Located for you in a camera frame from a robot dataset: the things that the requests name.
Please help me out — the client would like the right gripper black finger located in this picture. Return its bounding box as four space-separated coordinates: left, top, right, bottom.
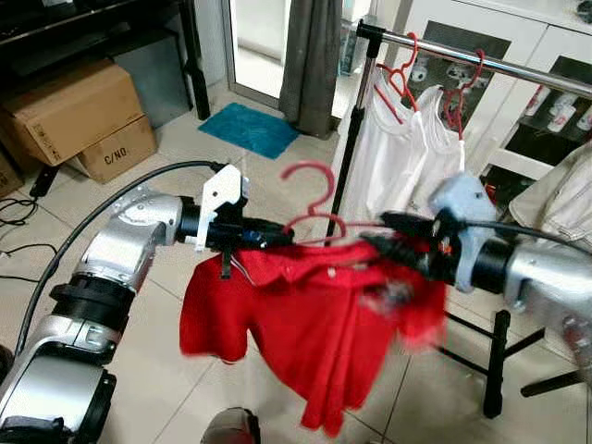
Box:
360 234 428 278
380 211 434 238

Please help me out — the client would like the red plastic hanger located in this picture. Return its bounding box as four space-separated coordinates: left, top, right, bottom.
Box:
440 48 487 140
279 159 394 249
373 32 420 126

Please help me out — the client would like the red polo shirt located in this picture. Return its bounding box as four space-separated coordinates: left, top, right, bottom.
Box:
179 239 451 438

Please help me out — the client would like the white shirt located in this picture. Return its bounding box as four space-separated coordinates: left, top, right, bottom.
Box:
407 85 470 216
344 69 428 228

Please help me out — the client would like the blue floor mat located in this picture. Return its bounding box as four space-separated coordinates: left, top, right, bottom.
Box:
196 102 302 161

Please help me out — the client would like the beige hooded jacket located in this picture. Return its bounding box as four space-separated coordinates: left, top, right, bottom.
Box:
507 141 592 249

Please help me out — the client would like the dark grey curtain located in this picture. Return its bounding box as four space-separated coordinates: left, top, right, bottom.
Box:
277 0 346 141

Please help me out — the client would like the metal clothes rack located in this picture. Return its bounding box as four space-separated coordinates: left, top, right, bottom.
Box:
326 20 592 420

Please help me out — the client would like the glass balcony door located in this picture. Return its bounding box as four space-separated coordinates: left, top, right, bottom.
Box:
222 0 290 110

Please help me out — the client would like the grey left robot leg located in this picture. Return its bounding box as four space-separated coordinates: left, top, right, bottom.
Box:
201 407 263 444

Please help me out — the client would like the black power strip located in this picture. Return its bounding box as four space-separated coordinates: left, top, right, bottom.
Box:
30 166 58 201

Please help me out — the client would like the large plain cardboard box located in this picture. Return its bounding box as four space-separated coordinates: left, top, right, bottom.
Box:
0 57 149 169

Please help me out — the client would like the white glass-door cabinet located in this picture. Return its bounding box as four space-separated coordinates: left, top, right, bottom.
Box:
370 0 592 218

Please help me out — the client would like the black desk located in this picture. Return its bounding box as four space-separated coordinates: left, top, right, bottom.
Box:
0 0 212 123

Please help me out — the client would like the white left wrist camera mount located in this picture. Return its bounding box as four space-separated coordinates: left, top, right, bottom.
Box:
194 165 249 253

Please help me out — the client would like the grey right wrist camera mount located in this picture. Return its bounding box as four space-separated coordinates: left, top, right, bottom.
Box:
425 171 502 283

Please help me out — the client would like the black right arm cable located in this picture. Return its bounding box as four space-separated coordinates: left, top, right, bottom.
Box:
453 217 592 253

